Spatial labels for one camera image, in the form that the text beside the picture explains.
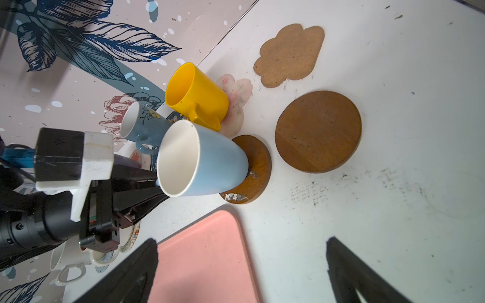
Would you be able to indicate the light blue mug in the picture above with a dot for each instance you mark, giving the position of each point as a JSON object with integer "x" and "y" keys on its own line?
{"x": 145, "y": 127}

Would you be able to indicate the pink serving tray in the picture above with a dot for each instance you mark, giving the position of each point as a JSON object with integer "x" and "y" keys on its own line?
{"x": 206, "y": 262}

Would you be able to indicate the cork flower coaster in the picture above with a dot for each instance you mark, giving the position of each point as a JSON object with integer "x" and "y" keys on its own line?
{"x": 291, "y": 55}

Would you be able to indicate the yellow mug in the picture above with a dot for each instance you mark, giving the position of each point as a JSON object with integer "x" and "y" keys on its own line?
{"x": 194, "y": 95}

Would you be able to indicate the brown round wooden coaster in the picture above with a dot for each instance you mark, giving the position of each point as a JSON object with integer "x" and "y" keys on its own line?
{"x": 318, "y": 132}

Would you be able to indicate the white blue mug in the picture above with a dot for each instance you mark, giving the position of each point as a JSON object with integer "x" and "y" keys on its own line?
{"x": 196, "y": 161}

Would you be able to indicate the dark glossy round coaster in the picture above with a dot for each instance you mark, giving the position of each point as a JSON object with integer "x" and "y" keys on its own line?
{"x": 259, "y": 172}

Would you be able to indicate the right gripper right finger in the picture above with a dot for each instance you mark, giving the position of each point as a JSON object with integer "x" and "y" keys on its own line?
{"x": 351, "y": 278}

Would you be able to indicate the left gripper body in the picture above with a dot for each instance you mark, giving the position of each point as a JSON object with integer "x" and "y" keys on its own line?
{"x": 111, "y": 205}

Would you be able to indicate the pink flower coaster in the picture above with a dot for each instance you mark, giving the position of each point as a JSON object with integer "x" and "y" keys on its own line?
{"x": 239, "y": 93}

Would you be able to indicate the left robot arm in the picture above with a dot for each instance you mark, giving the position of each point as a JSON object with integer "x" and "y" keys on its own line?
{"x": 34, "y": 223}

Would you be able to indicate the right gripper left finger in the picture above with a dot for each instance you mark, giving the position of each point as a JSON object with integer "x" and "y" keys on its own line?
{"x": 131, "y": 281}

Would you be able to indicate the white mug front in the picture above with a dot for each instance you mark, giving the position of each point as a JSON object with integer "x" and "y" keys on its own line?
{"x": 66, "y": 256}

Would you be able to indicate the blue cartoon round coaster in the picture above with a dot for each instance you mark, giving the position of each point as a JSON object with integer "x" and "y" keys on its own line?
{"x": 166, "y": 117}

